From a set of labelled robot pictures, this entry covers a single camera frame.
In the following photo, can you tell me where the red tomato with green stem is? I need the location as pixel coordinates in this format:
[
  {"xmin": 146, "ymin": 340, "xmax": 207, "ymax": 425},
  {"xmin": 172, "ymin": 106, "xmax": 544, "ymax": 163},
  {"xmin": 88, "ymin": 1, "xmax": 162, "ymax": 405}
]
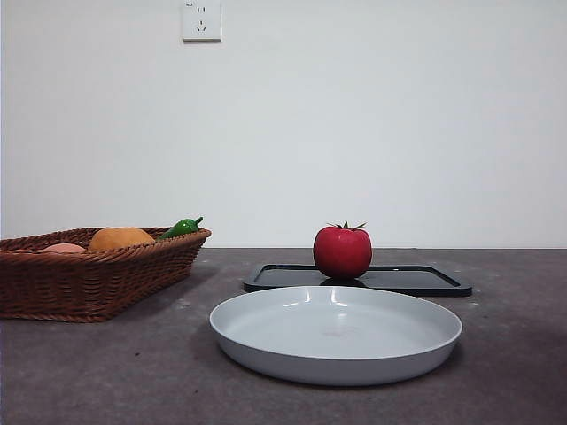
[{"xmin": 313, "ymin": 220, "xmax": 374, "ymax": 281}]

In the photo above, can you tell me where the green pepper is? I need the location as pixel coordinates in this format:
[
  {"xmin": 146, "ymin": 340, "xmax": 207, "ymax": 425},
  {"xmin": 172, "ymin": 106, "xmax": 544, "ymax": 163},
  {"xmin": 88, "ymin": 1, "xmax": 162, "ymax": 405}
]
[{"xmin": 155, "ymin": 216, "xmax": 204, "ymax": 241}]

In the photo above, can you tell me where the grey round plate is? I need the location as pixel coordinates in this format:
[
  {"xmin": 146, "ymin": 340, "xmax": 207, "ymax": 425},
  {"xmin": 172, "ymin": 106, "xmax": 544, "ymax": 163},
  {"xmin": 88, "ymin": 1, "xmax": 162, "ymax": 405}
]
[{"xmin": 208, "ymin": 285, "xmax": 463, "ymax": 387}]

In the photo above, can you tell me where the black rectangular tray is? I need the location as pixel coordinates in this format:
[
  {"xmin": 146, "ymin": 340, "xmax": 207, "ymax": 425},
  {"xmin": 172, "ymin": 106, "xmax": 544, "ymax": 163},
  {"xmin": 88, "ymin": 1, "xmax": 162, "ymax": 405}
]
[{"xmin": 242, "ymin": 262, "xmax": 473, "ymax": 298}]

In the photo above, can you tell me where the orange-yellow round fruit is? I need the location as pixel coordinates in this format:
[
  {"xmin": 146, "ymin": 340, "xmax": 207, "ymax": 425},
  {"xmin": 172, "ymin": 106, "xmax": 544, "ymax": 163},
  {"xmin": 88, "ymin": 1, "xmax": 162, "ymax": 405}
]
[{"xmin": 88, "ymin": 226, "xmax": 157, "ymax": 252}]

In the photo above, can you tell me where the brown wicker basket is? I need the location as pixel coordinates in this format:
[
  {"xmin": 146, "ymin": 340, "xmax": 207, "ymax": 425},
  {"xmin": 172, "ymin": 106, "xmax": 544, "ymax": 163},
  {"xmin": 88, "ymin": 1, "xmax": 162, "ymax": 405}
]
[{"xmin": 0, "ymin": 226, "xmax": 212, "ymax": 323}]

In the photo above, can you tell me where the pale pink round fruit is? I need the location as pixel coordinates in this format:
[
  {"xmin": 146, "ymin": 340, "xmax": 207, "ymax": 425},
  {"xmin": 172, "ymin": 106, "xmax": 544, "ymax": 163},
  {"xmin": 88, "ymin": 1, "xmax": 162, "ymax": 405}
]
[{"xmin": 42, "ymin": 243, "xmax": 88, "ymax": 254}]

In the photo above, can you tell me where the white wall socket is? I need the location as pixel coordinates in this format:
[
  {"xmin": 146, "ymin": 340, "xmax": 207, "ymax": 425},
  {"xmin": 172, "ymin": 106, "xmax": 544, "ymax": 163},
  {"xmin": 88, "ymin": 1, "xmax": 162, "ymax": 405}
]
[{"xmin": 182, "ymin": 0, "xmax": 222, "ymax": 44}]

